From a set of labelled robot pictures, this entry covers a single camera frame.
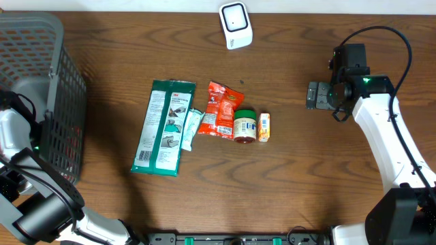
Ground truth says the small orange box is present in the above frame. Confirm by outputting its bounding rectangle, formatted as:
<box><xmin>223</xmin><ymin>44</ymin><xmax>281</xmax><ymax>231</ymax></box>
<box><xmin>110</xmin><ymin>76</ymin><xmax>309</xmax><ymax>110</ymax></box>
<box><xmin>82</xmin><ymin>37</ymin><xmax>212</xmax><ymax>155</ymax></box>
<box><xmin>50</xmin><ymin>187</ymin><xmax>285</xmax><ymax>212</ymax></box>
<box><xmin>258</xmin><ymin>113</ymin><xmax>270</xmax><ymax>142</ymax></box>

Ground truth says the green lid jar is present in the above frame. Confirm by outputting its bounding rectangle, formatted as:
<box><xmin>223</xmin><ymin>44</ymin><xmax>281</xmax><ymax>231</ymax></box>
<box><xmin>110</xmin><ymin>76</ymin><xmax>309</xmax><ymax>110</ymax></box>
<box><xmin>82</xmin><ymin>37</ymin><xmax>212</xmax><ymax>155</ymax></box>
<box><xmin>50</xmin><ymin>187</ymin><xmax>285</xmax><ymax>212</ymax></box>
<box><xmin>233</xmin><ymin>110</ymin><xmax>257</xmax><ymax>144</ymax></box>

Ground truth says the red snack bag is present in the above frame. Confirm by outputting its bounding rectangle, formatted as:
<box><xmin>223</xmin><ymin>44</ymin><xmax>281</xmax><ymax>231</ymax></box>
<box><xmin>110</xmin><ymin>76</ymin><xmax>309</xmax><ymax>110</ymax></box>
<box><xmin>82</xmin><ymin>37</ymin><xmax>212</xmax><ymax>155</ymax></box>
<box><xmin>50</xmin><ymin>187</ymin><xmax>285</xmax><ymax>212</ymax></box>
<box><xmin>198</xmin><ymin>82</ymin><xmax>245</xmax><ymax>140</ymax></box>

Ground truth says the light green wipes pack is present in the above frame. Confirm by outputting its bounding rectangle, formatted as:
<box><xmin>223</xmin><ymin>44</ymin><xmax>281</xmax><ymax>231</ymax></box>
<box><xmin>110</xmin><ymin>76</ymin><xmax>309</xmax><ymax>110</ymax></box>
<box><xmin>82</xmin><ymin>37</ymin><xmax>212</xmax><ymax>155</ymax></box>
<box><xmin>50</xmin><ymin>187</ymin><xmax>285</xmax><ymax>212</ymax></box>
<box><xmin>181</xmin><ymin>109</ymin><xmax>204</xmax><ymax>152</ymax></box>

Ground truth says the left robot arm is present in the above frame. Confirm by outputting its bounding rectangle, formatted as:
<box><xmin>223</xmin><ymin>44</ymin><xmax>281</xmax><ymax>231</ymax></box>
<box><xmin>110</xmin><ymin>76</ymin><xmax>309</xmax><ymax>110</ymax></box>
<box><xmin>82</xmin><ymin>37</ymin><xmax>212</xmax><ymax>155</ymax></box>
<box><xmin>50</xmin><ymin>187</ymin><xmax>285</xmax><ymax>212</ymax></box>
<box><xmin>1</xmin><ymin>91</ymin><xmax>147</xmax><ymax>244</ymax></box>

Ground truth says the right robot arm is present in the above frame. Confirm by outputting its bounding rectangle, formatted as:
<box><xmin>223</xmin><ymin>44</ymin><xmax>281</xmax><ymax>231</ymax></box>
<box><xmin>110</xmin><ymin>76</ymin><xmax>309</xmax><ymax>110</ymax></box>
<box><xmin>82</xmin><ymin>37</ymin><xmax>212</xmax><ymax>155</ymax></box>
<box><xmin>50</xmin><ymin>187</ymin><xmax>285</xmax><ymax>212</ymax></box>
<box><xmin>306</xmin><ymin>44</ymin><xmax>435</xmax><ymax>244</ymax></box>

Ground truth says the white barcode scanner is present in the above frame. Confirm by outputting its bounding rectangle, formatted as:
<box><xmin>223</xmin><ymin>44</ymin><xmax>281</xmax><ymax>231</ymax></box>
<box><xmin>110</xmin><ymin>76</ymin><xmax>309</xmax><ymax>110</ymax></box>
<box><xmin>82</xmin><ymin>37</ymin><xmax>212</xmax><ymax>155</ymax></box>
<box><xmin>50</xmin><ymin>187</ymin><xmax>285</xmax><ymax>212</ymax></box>
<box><xmin>219</xmin><ymin>1</ymin><xmax>253</xmax><ymax>50</ymax></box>

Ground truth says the grey plastic mesh basket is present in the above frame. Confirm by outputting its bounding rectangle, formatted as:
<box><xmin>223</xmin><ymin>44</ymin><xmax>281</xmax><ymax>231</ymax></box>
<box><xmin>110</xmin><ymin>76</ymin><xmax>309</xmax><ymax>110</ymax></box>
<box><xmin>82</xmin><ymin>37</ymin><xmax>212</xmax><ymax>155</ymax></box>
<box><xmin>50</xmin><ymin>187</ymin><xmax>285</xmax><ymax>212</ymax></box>
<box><xmin>1</xmin><ymin>12</ymin><xmax>87</xmax><ymax>184</ymax></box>

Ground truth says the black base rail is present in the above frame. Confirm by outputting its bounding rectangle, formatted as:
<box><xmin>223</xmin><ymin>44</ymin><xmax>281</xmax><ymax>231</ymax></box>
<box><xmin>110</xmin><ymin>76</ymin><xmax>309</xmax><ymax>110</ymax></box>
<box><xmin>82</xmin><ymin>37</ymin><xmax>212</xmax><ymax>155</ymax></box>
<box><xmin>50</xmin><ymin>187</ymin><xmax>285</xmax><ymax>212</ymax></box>
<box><xmin>147</xmin><ymin>231</ymin><xmax>334</xmax><ymax>245</ymax></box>

